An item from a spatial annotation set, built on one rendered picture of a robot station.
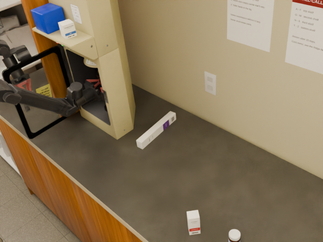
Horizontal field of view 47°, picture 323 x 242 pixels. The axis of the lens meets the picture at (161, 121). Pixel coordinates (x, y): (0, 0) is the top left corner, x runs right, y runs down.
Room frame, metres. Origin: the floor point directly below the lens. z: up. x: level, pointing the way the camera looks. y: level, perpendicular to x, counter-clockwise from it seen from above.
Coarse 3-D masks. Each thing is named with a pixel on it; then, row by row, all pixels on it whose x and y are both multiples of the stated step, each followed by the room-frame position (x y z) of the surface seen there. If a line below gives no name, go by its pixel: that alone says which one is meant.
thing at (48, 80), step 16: (16, 64) 1.53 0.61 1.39; (32, 64) 1.58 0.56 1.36; (48, 64) 1.63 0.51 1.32; (16, 80) 1.51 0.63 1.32; (32, 80) 1.56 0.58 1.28; (48, 80) 1.61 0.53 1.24; (64, 80) 1.67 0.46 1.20; (48, 96) 1.59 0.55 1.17; (64, 96) 1.65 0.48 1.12; (32, 112) 1.52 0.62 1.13; (48, 112) 1.57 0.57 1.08; (32, 128) 1.50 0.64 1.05
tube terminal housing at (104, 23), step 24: (48, 0) 1.70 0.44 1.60; (72, 0) 1.54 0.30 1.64; (96, 0) 1.49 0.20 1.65; (96, 24) 1.48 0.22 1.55; (120, 24) 1.69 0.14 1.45; (120, 48) 1.58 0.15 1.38; (120, 72) 1.52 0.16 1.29; (120, 96) 1.51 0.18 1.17; (96, 120) 1.58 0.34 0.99; (120, 120) 1.49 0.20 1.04
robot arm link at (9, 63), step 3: (12, 54) 1.64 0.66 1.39; (15, 54) 1.64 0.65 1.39; (9, 57) 1.62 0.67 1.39; (12, 57) 1.63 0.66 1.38; (3, 60) 1.62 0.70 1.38; (6, 60) 1.61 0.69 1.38; (9, 60) 1.61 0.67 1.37; (12, 60) 1.62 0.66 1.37; (15, 60) 1.63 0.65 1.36; (18, 60) 1.64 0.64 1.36; (6, 63) 1.61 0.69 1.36; (9, 63) 1.61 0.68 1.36; (12, 63) 1.61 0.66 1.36; (15, 63) 1.62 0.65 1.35; (6, 66) 1.61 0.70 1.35; (9, 66) 1.60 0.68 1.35
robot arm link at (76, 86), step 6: (72, 84) 1.50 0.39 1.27; (78, 84) 1.50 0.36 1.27; (72, 90) 1.46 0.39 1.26; (78, 90) 1.46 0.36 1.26; (66, 96) 1.49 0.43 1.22; (72, 96) 1.46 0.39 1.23; (78, 96) 1.47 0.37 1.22; (72, 102) 1.46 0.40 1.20; (72, 108) 1.44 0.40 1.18; (66, 114) 1.43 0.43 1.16
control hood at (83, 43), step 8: (40, 32) 1.57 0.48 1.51; (56, 32) 1.55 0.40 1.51; (80, 32) 1.52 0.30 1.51; (56, 40) 1.47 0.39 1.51; (64, 40) 1.46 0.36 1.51; (72, 40) 1.45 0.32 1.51; (80, 40) 1.44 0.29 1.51; (88, 40) 1.44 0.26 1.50; (72, 48) 1.39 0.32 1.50; (80, 48) 1.41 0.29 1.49; (88, 48) 1.44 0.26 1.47; (96, 48) 1.46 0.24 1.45; (88, 56) 1.43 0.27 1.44; (96, 56) 1.45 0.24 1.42
